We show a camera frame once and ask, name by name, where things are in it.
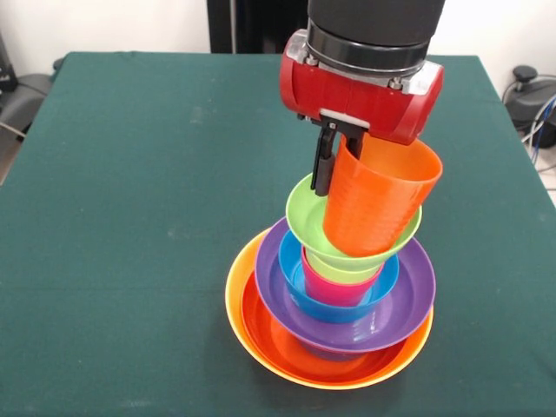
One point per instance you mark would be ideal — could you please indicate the red-orange plastic bowl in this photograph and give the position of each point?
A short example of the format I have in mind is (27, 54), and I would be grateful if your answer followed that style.
(269, 330)

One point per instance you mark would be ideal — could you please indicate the orange plastic bowl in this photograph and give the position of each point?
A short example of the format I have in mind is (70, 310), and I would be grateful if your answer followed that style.
(236, 286)

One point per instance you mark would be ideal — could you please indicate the orange-red plastic cup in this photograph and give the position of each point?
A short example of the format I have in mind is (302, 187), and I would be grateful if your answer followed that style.
(373, 204)

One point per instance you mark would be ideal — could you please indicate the purple plastic bowl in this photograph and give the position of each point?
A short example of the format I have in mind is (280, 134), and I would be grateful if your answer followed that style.
(412, 278)

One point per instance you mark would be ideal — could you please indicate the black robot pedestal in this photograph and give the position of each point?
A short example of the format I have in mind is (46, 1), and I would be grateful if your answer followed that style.
(256, 26)

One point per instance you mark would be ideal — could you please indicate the dark green tablecloth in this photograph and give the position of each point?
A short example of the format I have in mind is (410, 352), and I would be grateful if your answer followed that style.
(130, 347)

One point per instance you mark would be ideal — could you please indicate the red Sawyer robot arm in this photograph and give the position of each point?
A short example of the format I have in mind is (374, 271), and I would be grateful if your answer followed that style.
(373, 26)

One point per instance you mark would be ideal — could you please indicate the green plastic cup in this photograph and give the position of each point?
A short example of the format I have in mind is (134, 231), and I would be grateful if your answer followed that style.
(339, 271)

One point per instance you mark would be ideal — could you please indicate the green plastic bowl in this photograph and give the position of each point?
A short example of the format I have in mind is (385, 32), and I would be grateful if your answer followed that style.
(304, 213)

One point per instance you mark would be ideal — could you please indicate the blue plastic bowl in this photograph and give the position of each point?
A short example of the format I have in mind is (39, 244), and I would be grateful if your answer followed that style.
(291, 269)

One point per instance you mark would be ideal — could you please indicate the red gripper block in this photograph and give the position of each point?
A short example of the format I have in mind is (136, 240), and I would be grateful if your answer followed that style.
(356, 104)

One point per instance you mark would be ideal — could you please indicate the crimson pink plastic cup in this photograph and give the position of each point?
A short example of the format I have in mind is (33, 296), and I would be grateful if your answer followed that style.
(330, 293)

